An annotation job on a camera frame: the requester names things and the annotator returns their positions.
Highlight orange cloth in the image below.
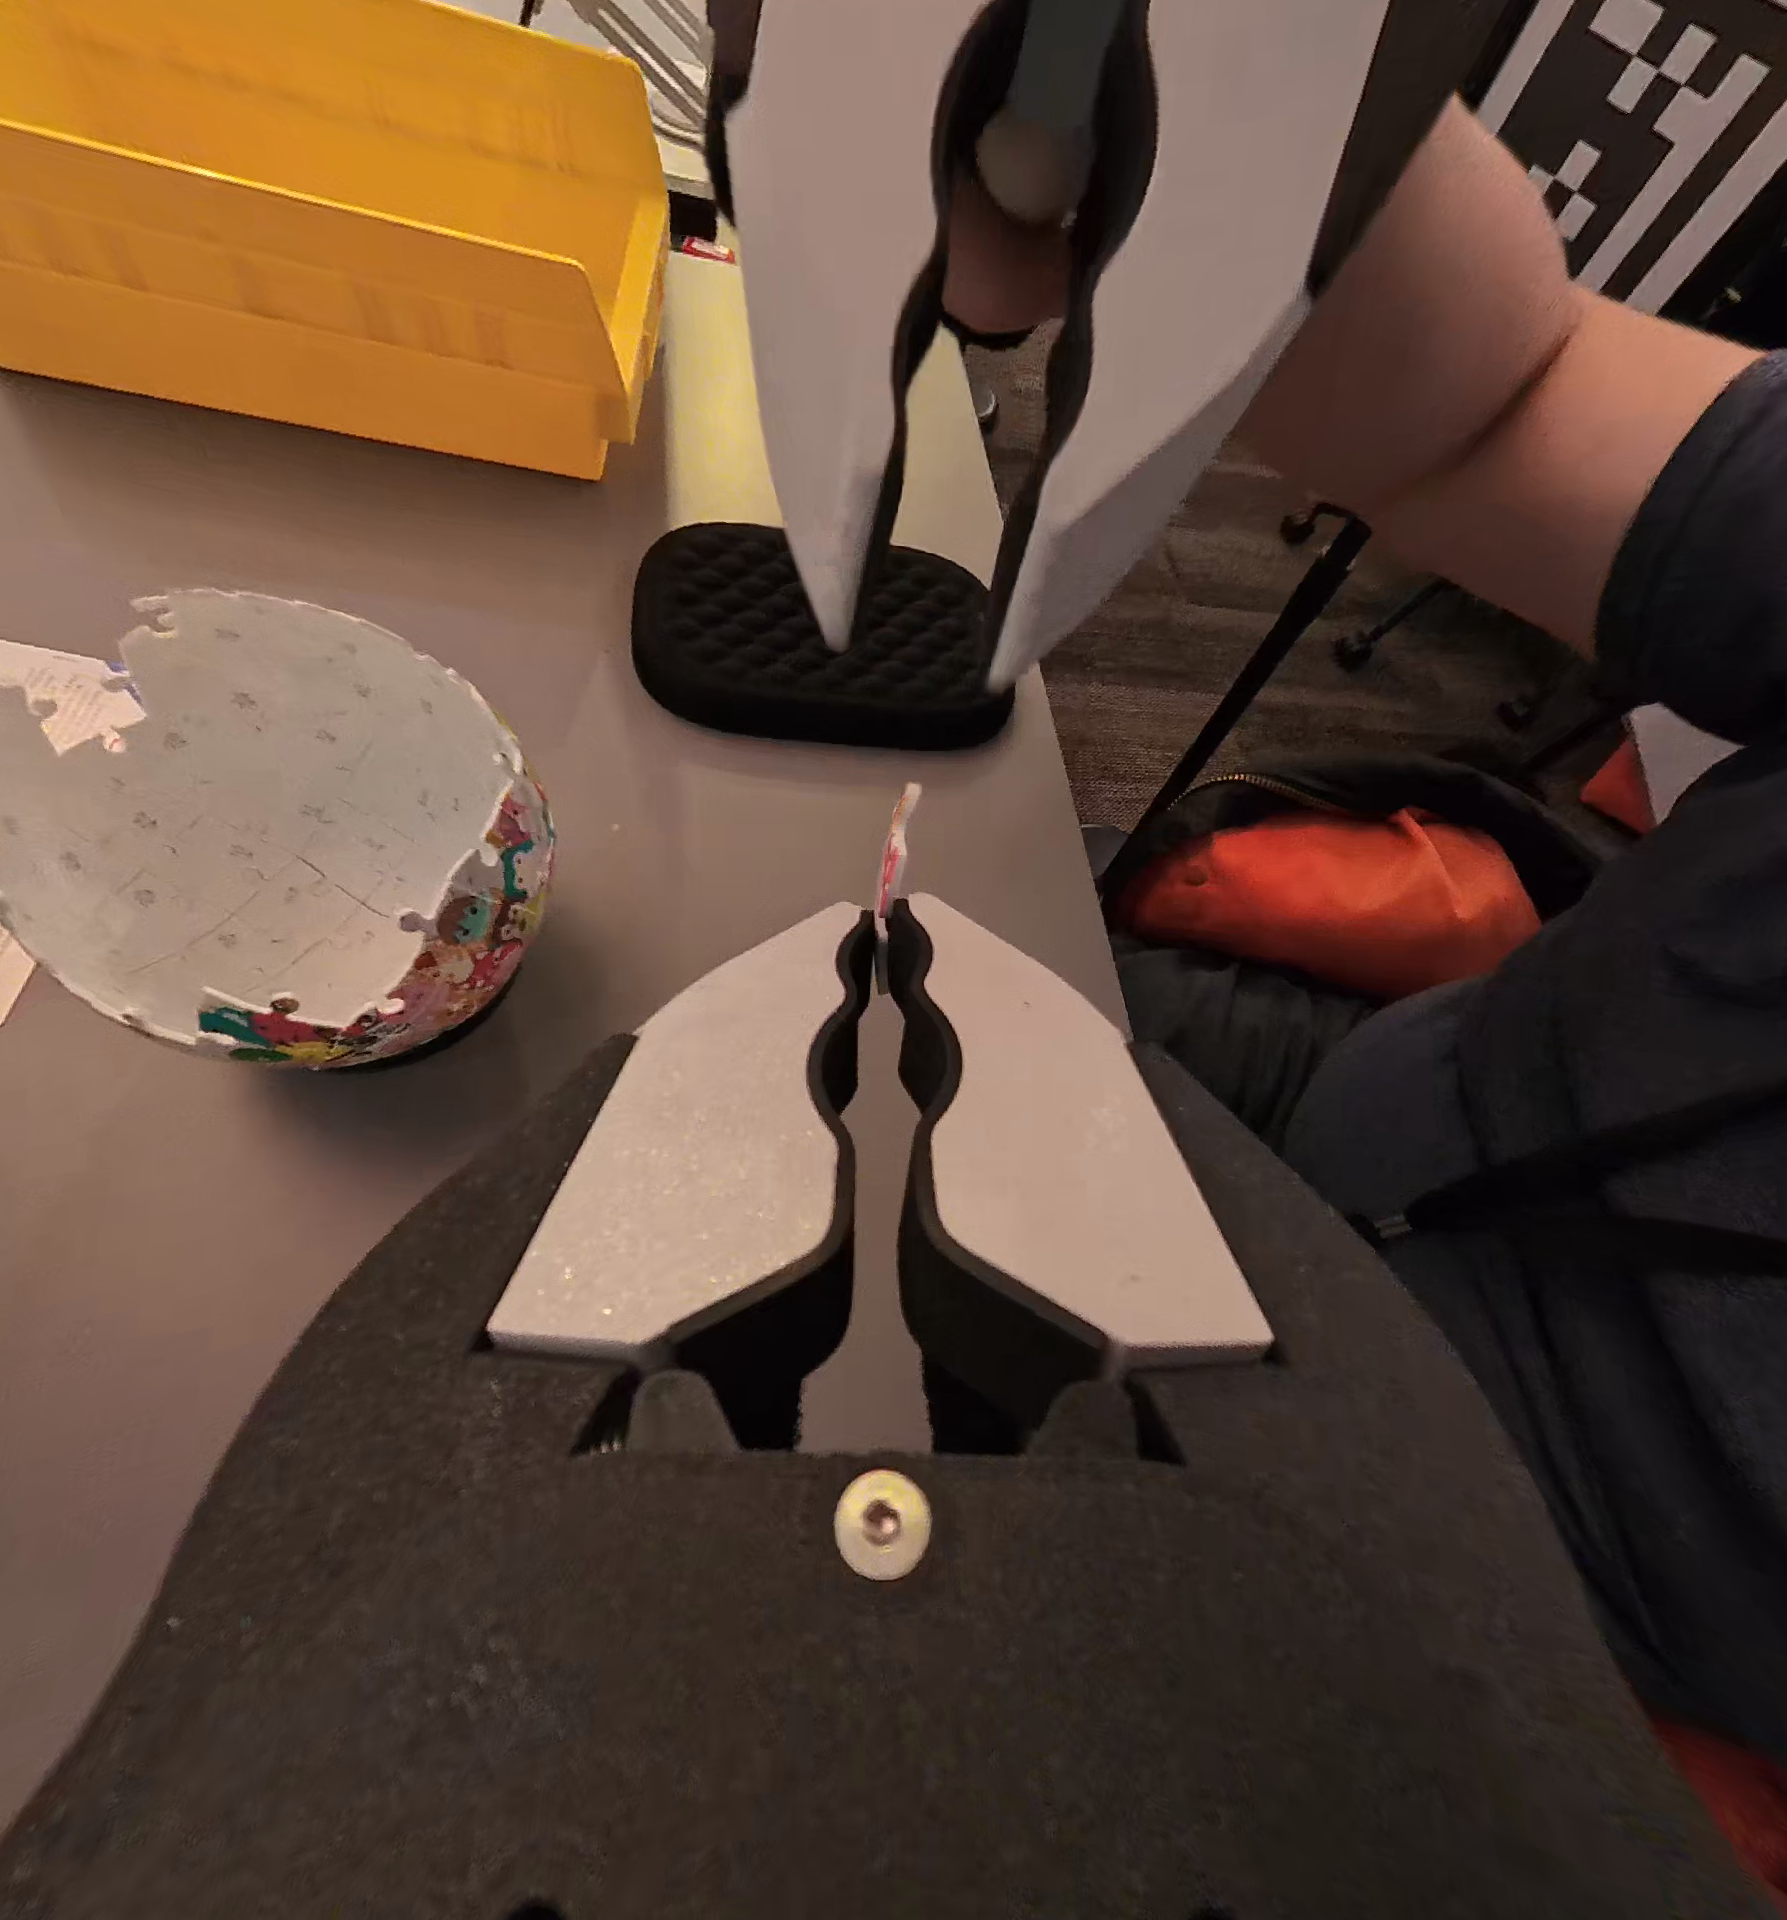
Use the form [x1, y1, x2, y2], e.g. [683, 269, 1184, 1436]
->
[1118, 806, 1547, 1004]

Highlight black white printed tag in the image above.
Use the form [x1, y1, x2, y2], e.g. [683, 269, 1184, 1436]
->
[1464, 0, 1787, 320]

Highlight folded instruction leaflet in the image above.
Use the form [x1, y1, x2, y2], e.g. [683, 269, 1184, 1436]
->
[0, 629, 145, 1029]

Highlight person's right forearm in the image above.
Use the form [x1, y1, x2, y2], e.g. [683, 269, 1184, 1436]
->
[1229, 91, 1773, 662]

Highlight white puzzle piece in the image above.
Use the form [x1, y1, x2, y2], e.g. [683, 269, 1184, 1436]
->
[871, 781, 924, 998]

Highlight black bag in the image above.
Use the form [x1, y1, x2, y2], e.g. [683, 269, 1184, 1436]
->
[1088, 758, 1615, 1142]

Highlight black cushioned pad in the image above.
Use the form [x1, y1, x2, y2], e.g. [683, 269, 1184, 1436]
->
[630, 520, 1018, 752]

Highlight yellow plastic bin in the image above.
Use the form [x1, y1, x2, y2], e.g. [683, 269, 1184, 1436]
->
[0, 0, 673, 481]

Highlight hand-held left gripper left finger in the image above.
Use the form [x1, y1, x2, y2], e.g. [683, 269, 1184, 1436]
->
[487, 900, 880, 1449]

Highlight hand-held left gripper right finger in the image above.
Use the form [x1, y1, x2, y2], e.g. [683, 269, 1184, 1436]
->
[885, 892, 1275, 1449]

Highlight person's right hand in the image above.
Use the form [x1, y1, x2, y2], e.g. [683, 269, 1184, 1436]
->
[946, 196, 1075, 342]

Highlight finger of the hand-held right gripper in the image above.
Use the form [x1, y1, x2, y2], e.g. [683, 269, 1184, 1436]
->
[982, 0, 1399, 696]
[720, 0, 985, 655]

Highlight black chair base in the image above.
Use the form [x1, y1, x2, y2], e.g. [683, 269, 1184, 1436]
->
[1275, 502, 1601, 736]

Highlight partly built puzzle ball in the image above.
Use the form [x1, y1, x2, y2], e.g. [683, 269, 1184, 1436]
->
[0, 589, 558, 1071]

